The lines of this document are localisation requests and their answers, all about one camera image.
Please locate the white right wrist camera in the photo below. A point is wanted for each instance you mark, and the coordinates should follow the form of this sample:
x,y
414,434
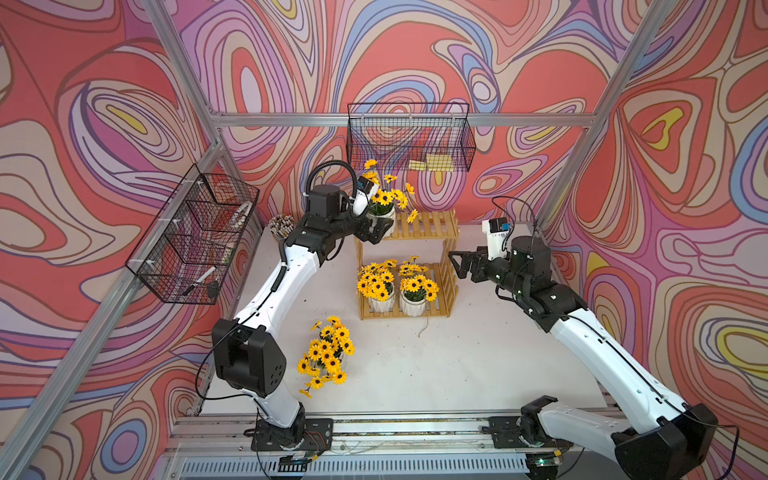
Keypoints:
x,y
497,231

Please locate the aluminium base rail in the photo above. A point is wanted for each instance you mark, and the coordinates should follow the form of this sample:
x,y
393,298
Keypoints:
x,y
453,445

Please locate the black wire basket back wall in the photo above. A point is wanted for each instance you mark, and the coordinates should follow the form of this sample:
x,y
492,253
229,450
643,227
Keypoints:
x,y
393,132

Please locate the yellow sticky notes pad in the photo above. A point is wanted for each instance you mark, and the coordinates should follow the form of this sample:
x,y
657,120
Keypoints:
x,y
430,162

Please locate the cup of pencils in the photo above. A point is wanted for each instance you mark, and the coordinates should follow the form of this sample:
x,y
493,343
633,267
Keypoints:
x,y
281,226

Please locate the black wire basket left wall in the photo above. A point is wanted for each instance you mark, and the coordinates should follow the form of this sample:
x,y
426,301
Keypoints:
x,y
200,225

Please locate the white marker in basket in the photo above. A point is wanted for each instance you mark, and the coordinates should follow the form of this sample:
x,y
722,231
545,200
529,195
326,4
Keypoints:
x,y
200,280

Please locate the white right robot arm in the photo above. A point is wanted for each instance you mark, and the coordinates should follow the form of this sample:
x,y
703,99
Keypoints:
x,y
661,436

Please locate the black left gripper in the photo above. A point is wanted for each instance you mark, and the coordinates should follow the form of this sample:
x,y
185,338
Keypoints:
x,y
372,237

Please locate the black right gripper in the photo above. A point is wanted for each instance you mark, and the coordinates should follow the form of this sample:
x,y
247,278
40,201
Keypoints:
x,y
478,258

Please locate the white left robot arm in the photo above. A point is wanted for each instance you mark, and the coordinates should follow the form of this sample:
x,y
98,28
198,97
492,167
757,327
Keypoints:
x,y
246,353

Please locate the sunflower pot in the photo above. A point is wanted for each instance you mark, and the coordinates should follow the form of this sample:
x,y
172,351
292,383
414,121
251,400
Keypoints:
x,y
388,199
416,289
375,282
324,362

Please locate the wooden two-tier shelf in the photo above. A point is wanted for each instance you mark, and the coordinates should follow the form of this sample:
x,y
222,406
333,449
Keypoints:
x,y
424,244

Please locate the black wire basket wall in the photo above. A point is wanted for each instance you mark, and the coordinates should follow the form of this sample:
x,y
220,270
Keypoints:
x,y
200,225
393,132

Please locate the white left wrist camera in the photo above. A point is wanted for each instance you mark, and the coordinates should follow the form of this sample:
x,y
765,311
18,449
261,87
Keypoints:
x,y
363,198

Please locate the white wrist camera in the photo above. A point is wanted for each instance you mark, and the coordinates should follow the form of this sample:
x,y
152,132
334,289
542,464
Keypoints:
x,y
497,231
363,198

